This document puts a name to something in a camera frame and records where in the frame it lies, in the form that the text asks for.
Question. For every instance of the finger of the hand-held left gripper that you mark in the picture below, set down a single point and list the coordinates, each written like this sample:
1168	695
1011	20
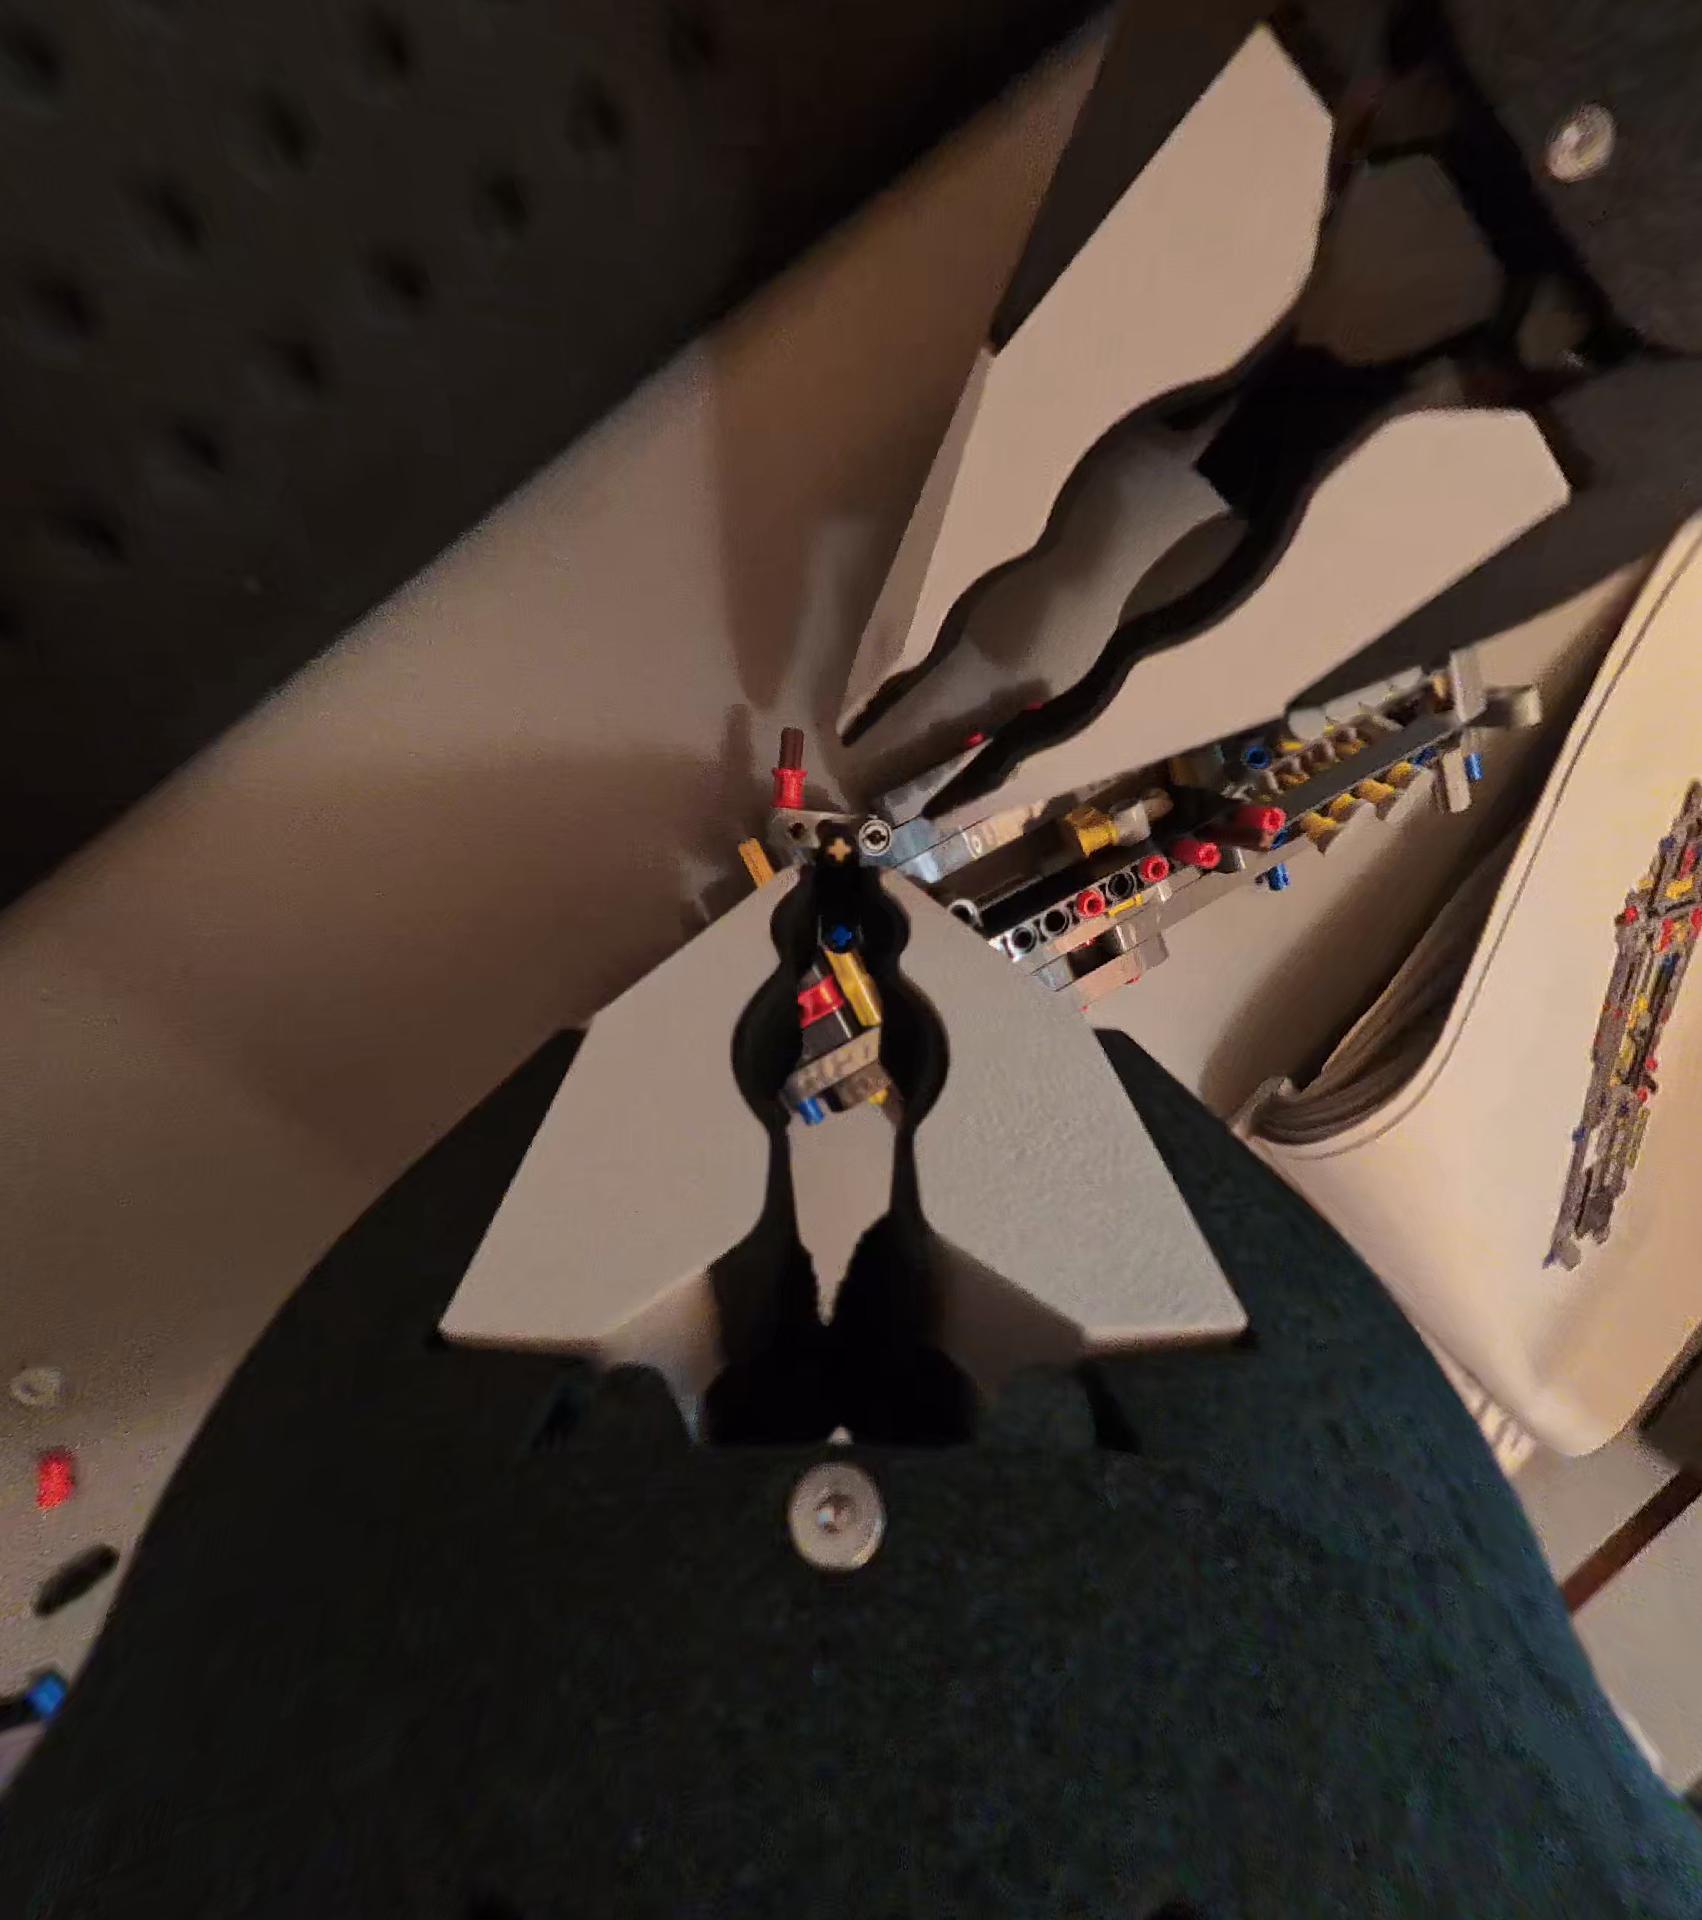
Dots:
1151	301
1390	554

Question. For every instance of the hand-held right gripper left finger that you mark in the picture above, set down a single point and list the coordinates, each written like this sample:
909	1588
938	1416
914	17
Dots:
610	1184

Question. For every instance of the scattered small lego pins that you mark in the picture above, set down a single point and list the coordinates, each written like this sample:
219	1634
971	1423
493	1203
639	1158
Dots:
53	1478

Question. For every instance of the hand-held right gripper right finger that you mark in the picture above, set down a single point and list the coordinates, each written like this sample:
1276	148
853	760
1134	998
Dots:
1076	1184

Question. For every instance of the lego instruction booklet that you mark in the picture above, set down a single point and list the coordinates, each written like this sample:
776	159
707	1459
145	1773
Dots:
1541	1051

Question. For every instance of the grey lego car chassis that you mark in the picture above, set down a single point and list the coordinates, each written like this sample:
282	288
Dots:
1091	901

